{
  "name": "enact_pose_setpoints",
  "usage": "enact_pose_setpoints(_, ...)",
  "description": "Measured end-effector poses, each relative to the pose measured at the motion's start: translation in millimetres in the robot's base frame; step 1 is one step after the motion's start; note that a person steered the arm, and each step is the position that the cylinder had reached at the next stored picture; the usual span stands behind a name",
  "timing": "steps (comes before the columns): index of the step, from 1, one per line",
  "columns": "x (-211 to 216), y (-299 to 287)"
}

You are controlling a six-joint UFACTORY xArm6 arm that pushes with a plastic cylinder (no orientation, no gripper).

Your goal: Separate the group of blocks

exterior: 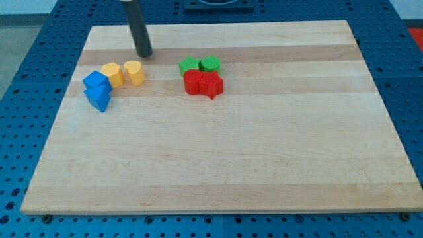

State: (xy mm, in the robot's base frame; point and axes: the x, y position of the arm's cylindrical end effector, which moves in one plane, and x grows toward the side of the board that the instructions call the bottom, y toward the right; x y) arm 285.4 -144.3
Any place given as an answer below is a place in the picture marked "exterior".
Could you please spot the red star block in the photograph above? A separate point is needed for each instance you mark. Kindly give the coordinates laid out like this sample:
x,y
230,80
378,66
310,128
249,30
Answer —
x,y
211,84

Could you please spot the green cylinder block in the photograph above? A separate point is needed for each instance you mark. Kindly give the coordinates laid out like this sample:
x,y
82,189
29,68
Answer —
x,y
211,64

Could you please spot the red object at edge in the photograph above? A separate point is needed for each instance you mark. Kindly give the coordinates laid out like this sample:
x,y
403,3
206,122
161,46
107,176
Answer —
x,y
417,34

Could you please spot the red round block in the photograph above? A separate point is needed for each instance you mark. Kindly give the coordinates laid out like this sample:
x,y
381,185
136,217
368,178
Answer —
x,y
192,78

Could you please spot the blue cube block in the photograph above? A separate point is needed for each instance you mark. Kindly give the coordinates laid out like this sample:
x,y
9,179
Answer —
x,y
96,79

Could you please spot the yellow heart block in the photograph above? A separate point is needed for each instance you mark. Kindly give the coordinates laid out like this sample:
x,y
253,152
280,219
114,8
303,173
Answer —
x,y
134,71

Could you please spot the green star block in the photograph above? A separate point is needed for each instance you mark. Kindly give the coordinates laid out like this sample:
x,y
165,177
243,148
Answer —
x,y
189,63

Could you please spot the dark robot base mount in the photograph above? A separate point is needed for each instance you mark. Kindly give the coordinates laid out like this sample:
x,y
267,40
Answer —
x,y
217,5

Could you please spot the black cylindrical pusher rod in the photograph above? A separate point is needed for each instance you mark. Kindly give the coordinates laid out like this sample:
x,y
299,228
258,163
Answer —
x,y
138,27

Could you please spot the light wooden board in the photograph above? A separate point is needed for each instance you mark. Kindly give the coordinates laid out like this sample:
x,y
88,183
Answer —
x,y
299,128

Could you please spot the yellow hexagon block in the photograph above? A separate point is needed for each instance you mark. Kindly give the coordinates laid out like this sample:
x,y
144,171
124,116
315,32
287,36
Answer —
x,y
114,73

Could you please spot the blue triangle block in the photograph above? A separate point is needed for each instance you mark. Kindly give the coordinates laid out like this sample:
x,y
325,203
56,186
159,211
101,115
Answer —
x,y
98,97

